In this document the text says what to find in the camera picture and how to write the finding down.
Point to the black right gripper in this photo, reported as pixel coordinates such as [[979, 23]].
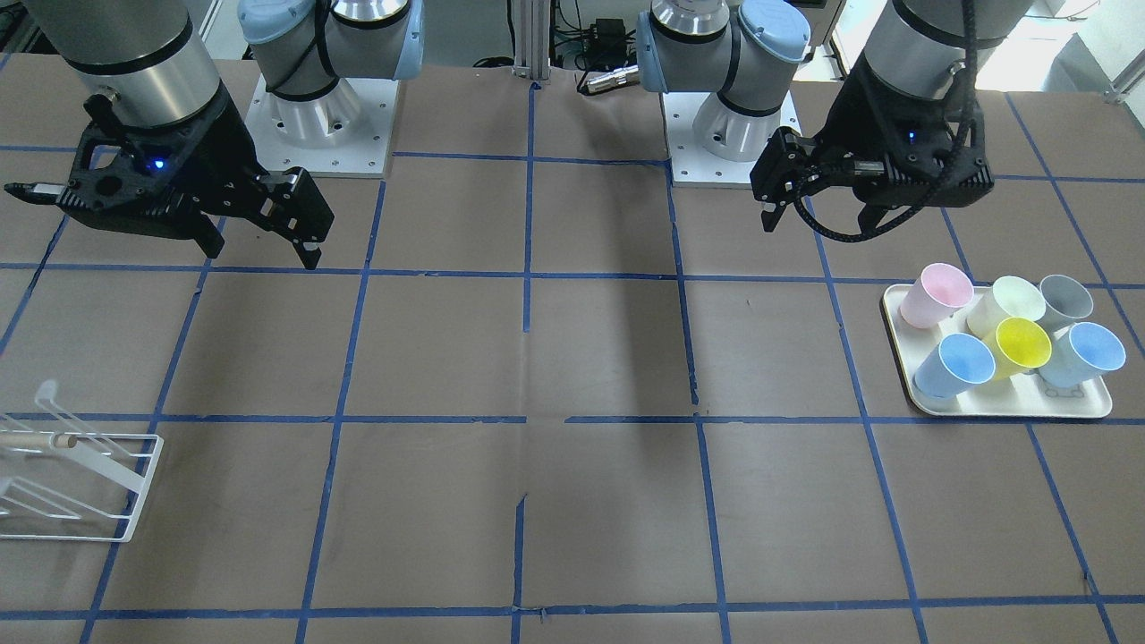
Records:
[[225, 154]]

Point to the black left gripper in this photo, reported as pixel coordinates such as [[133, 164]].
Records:
[[850, 127]]

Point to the yellow plastic cup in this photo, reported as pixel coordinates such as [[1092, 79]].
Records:
[[1018, 345]]

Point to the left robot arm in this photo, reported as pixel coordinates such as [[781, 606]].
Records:
[[748, 55]]

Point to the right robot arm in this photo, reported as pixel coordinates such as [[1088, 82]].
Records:
[[149, 54]]

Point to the pink plastic cup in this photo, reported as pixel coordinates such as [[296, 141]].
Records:
[[939, 291]]

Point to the cream white plastic cup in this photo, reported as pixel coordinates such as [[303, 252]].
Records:
[[1008, 297]]

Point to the light blue cup front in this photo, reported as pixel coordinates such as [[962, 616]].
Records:
[[958, 363]]

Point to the light blue cup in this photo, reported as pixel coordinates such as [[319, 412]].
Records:
[[958, 363], [1085, 351]]

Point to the grey plastic cup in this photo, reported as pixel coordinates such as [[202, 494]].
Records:
[[1067, 302]]

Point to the white serving tray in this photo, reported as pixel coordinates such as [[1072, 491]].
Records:
[[1024, 396]]

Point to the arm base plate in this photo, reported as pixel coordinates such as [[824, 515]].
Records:
[[689, 148], [358, 143]]

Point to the white wire dish rack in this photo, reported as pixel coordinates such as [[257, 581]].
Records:
[[65, 480]]

